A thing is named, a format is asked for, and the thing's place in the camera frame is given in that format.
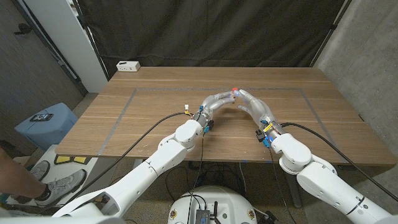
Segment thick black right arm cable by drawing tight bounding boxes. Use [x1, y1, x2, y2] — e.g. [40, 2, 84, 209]
[280, 122, 398, 202]

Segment black backdrop curtain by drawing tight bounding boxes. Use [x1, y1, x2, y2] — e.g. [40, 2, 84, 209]
[76, 0, 354, 71]

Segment grey sneaker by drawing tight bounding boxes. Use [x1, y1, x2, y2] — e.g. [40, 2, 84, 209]
[29, 160, 50, 183]
[34, 169, 87, 206]

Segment black floor cables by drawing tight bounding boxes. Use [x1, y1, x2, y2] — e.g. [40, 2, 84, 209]
[164, 161, 246, 202]

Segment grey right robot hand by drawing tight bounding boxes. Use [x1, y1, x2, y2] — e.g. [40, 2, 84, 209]
[234, 88, 284, 140]

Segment black phone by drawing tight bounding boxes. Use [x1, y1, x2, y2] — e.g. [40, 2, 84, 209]
[29, 113, 54, 122]

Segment white power strip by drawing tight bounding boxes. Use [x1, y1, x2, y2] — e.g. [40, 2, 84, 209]
[116, 60, 141, 73]

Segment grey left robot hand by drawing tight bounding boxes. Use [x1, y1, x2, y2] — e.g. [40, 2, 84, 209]
[194, 91, 236, 127]

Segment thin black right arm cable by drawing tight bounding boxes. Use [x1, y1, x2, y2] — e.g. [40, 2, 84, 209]
[267, 146, 298, 224]

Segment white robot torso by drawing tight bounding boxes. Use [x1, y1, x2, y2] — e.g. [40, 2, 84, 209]
[167, 185, 258, 224]

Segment grey table leg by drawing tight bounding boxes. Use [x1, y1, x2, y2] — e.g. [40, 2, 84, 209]
[285, 172, 303, 208]

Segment person's bare leg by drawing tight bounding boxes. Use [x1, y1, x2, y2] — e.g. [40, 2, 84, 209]
[0, 147, 52, 202]

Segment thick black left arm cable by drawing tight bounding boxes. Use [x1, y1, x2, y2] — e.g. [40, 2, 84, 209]
[62, 112, 193, 206]

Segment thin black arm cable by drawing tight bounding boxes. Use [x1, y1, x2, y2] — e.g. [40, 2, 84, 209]
[186, 133, 205, 224]
[267, 146, 298, 224]

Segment black wall rail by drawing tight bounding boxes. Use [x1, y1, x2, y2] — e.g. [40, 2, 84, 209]
[11, 0, 88, 96]

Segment white pillar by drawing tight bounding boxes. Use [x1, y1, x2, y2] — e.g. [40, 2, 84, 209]
[23, 0, 108, 93]

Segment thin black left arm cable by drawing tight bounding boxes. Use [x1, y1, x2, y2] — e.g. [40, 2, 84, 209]
[186, 133, 205, 224]

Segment black backdrop stand pole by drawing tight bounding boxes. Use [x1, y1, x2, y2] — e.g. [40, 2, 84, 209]
[72, 0, 110, 82]
[309, 0, 354, 68]

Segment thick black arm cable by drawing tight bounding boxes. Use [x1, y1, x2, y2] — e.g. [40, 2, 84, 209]
[280, 122, 398, 202]
[62, 112, 193, 206]

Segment blue stool with phone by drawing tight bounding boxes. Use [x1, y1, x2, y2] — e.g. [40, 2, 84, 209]
[14, 103, 78, 150]

